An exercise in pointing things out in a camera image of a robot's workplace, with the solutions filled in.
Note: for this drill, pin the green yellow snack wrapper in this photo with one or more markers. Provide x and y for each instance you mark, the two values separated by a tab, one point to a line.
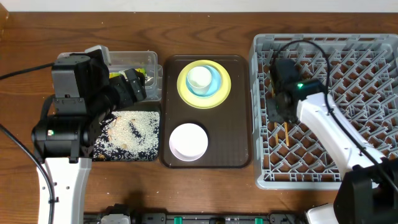
123	72

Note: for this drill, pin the black waste tray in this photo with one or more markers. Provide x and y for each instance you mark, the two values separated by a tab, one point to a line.
124	155

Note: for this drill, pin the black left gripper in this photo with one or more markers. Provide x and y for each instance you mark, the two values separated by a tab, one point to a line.
138	89

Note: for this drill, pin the clear plastic bin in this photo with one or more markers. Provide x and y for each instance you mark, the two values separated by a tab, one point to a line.
123	60

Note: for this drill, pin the dark brown tray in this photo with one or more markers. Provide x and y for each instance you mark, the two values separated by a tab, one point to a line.
227	125

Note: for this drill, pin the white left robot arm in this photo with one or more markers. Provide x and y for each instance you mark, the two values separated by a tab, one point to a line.
69	124

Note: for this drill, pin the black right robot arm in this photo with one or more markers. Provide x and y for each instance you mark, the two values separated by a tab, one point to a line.
368	191

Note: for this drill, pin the pile of rice grains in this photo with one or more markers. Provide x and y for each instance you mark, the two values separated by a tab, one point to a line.
133	133

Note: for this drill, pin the white rice bowl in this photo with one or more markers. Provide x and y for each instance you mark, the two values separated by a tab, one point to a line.
188	142

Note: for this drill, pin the grey dishwasher rack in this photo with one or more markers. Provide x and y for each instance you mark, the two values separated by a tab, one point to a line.
361	72

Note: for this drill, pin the yellow plate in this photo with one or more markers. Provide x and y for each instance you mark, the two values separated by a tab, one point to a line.
204	102

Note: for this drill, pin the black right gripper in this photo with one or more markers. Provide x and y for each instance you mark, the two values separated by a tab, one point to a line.
275	111

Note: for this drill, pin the wooden chopstick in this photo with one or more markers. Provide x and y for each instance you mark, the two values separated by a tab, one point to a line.
275	123
286	130

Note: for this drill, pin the light blue bowl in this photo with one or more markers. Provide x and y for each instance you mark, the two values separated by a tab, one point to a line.
215	83

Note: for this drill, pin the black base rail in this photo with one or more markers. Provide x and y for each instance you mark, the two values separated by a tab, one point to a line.
120	213

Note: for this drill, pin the white cup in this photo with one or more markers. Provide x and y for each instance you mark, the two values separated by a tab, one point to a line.
199	80

